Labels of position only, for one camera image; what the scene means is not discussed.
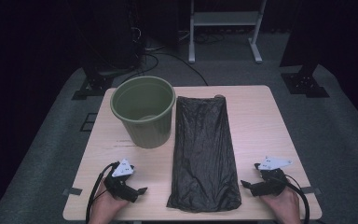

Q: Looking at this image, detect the black floor cable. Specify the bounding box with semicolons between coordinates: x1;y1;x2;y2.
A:
119;51;210;87

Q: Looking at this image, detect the white metal stand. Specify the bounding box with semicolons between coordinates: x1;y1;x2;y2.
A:
188;0;268;64

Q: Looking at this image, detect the black stand base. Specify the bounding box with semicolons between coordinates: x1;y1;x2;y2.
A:
71;66;117;101
280;62;331;99

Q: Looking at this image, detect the hand-held gripper cable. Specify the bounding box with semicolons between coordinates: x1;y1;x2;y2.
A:
283;175;311;224
85;161;120;224

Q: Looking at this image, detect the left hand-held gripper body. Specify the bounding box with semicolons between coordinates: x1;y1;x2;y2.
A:
103;158;140;203

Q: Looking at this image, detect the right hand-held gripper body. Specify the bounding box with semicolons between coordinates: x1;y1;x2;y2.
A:
250;156;293;197

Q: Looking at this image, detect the right hand-held gripper cable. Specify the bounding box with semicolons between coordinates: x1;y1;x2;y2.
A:
283;175;311;224

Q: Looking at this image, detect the person's right hand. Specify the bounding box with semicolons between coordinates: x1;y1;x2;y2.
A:
260;188;302;224

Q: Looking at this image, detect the left hand-held gripper cable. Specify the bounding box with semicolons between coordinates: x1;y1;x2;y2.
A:
85;161;120;224

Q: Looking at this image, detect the grey tape strip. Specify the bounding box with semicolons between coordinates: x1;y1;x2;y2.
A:
62;187;84;197
301;186;322;196

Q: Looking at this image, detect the black plastic garbage bag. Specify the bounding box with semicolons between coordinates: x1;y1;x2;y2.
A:
166;94;242;214

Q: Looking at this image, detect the green plastic bucket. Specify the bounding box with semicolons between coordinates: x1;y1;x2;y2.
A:
109;76;177;149

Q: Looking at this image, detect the person's left hand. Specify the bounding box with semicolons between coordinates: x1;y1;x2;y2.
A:
88;189;130;224

